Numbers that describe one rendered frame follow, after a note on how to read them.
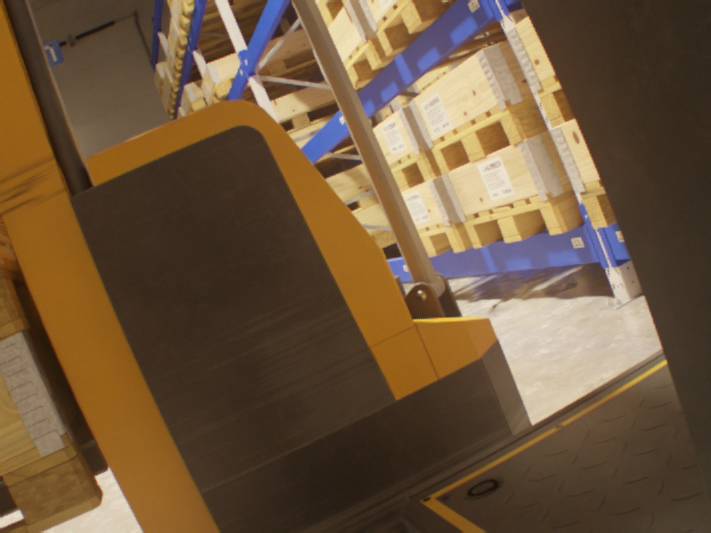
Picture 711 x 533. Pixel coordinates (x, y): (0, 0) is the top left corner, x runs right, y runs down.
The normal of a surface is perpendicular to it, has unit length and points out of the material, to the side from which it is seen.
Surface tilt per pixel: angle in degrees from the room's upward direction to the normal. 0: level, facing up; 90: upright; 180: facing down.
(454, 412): 90
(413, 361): 90
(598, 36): 90
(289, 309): 90
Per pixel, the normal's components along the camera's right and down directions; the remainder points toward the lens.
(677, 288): -0.88, 0.40
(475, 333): 0.81, -0.31
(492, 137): 0.26, -0.04
